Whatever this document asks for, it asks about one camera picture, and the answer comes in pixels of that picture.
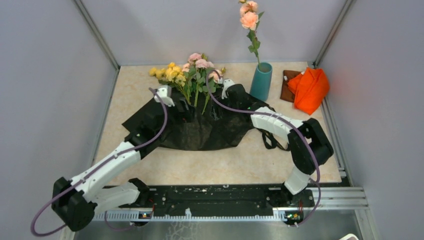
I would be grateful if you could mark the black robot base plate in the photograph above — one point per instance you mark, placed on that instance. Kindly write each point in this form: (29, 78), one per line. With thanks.
(234, 200)

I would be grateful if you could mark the aluminium frame post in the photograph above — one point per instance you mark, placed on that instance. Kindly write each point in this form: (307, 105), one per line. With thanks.
(347, 5)
(93, 28)

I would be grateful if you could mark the right aluminium frame post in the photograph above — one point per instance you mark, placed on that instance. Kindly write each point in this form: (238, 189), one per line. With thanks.
(347, 5)

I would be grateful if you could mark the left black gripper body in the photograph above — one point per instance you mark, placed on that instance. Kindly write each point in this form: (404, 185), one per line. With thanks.
(176, 117)

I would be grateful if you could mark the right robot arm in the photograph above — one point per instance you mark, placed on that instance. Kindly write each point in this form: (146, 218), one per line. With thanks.
(306, 140)

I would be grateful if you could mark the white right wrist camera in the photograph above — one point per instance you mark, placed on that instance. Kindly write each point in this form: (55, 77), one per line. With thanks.
(226, 84)

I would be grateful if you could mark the grey cable duct rail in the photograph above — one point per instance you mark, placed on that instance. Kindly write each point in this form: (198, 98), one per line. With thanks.
(139, 216)

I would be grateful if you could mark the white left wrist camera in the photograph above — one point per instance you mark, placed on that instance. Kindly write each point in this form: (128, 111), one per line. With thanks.
(163, 95)

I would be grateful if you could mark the yellow flower bunch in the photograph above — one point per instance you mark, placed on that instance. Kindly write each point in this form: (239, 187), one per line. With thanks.
(175, 76)

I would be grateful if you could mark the orange cloth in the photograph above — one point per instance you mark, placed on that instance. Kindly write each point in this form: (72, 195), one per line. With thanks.
(309, 88)

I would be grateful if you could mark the black ribbon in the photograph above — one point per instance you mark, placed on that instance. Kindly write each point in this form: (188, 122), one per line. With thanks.
(270, 141)

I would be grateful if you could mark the brown cloth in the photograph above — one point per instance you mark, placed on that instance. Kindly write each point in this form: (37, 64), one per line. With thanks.
(286, 94)

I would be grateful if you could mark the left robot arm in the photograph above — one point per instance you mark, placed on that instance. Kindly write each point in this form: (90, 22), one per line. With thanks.
(79, 199)

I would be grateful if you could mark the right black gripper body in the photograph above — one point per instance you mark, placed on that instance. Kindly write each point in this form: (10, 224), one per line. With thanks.
(227, 101)

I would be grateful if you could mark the peach rose stem in vase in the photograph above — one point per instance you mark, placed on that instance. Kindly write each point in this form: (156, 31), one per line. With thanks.
(250, 20)

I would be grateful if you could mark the teal ceramic vase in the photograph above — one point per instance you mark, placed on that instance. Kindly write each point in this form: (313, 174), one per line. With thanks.
(261, 82)

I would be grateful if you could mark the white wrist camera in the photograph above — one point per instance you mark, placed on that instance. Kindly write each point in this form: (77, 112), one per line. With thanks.
(163, 95)
(226, 84)

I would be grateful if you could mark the pink flower bunch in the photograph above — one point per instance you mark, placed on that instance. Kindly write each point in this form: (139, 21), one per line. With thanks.
(201, 79)

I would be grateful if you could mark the left aluminium frame post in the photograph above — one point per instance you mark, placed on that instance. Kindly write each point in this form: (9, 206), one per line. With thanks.
(93, 28)

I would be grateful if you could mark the black wrapping paper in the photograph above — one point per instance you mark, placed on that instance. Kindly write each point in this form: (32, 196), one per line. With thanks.
(209, 127)

